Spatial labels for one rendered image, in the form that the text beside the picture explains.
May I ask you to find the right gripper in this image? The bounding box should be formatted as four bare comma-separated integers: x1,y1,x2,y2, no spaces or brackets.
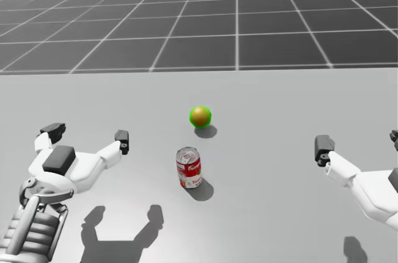
314,129,398,231

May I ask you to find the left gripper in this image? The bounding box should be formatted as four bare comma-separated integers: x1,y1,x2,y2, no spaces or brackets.
27,122,130,196

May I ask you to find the red and white can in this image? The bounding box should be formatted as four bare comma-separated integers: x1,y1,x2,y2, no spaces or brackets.
175,147,203,190

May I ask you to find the green ball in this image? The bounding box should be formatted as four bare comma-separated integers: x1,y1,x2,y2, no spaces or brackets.
188,105,213,129

